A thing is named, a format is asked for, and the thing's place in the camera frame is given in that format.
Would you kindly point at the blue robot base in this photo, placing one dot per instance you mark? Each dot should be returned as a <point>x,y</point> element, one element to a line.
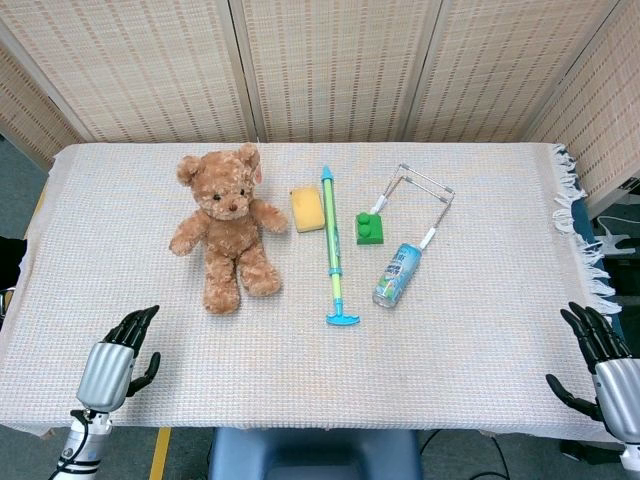
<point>315,457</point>

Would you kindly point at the woven folding screen panel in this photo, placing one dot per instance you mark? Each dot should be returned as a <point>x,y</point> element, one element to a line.
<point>605,125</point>
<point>340,65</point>
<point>25,115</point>
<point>140,65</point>
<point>500,65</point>

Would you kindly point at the blue green water pump toy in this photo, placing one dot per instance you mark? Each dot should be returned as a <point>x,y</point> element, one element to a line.
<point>331,225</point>

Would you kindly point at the brown plush teddy bear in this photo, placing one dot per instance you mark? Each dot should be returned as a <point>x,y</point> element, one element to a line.
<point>230,235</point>

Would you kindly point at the green toy building block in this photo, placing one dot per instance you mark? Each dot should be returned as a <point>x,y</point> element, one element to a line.
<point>369,234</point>

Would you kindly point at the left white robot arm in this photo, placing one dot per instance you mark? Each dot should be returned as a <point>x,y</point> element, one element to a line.
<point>82,450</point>

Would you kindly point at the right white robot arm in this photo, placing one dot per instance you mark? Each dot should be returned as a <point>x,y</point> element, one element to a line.
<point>632,462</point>

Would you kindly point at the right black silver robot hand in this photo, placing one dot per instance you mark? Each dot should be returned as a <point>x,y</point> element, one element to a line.
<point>617,390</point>

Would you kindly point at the blue green drink can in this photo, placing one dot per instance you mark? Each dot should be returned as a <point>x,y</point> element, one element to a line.
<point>396,275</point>

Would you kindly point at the beige waffle weave tablecloth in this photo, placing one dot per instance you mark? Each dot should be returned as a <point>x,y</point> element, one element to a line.
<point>320,370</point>

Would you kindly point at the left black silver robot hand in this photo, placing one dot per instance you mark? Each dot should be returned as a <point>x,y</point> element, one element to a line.
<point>105,372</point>

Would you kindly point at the yellow sponge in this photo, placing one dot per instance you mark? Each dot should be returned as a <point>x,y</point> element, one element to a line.
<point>307,210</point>

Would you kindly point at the white stand base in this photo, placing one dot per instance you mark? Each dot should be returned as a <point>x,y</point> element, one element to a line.
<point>617,240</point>

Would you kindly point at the black chair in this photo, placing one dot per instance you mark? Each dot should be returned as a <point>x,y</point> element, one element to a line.
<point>10,265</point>

